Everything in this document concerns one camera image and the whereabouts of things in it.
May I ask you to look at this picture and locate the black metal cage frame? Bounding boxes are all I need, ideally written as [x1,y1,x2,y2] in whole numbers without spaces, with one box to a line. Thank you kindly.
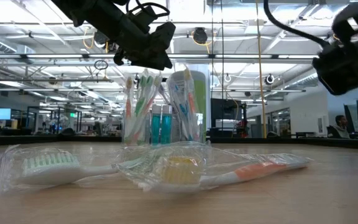
[26,106,83,135]

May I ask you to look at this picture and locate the person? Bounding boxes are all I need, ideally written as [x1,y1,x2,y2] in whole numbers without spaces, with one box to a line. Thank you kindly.
[326,114,351,139]

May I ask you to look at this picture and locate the black equipment rack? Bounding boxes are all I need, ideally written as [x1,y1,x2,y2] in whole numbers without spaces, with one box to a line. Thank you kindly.
[209,98,248,138]

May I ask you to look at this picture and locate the blue toothpaste tube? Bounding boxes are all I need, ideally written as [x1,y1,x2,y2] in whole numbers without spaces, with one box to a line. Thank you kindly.
[161,104,173,146]

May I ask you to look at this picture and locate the blue toothbrush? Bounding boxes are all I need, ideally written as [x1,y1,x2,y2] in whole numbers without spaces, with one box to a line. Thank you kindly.
[178,83,198,142]
[174,77,192,142]

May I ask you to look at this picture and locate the thin black cable ring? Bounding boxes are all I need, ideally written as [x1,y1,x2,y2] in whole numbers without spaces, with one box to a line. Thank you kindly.
[93,59,109,71]

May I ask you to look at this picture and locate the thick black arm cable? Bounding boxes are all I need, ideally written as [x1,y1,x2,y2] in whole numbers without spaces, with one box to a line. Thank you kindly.
[262,0,334,49]

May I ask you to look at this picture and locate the clear acrylic organizer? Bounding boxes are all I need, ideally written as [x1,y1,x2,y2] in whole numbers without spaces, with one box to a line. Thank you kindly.
[122,104,205,147]

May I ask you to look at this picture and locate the green toothbrush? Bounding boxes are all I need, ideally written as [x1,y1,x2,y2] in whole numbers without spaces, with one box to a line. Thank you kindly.
[0,144,147,197]
[134,75,146,144]
[137,75,150,144]
[144,74,155,125]

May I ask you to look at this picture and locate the black aluminium table frame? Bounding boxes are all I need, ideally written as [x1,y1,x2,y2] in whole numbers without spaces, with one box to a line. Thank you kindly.
[0,134,358,151]

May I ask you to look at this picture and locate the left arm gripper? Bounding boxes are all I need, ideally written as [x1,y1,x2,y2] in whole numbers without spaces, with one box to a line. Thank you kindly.
[116,11,177,71]

